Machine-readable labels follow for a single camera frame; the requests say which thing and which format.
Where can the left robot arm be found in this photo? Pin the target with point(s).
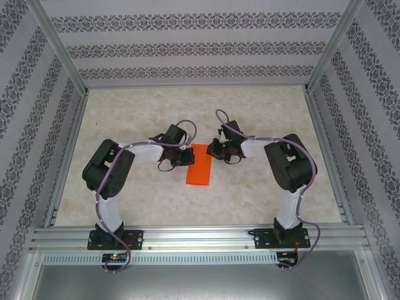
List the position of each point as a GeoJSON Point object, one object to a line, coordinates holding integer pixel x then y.
{"type": "Point", "coordinates": [107, 175]}

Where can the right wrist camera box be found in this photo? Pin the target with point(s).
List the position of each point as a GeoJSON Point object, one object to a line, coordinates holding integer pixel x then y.
{"type": "Point", "coordinates": [222, 134]}

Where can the aluminium side rail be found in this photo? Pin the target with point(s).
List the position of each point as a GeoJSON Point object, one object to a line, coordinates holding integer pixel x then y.
{"type": "Point", "coordinates": [67, 156]}
{"type": "Point", "coordinates": [318, 125]}

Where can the orange paper sheet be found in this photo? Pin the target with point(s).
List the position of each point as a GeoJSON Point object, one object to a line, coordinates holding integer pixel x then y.
{"type": "Point", "coordinates": [200, 168]}

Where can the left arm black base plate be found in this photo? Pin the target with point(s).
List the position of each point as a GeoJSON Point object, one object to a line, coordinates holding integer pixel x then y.
{"type": "Point", "coordinates": [136, 239]}

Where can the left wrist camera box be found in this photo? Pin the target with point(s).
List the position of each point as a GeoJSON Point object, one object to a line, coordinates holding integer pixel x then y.
{"type": "Point", "coordinates": [188, 137]}

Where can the aluminium frame post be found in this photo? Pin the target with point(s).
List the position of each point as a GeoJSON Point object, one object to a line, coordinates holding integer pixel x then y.
{"type": "Point", "coordinates": [331, 47]}
{"type": "Point", "coordinates": [61, 47]}

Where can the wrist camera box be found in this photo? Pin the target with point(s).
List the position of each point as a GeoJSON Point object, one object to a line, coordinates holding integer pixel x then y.
{"type": "Point", "coordinates": [222, 134]}
{"type": "Point", "coordinates": [188, 137]}

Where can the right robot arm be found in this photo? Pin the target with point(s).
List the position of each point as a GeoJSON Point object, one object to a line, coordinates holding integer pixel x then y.
{"type": "Point", "coordinates": [290, 168]}

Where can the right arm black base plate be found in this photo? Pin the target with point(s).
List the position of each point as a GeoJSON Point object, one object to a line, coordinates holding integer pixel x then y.
{"type": "Point", "coordinates": [264, 239]}

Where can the aluminium mounting rail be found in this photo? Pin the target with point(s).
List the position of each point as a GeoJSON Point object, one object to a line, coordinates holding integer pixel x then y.
{"type": "Point", "coordinates": [200, 237]}

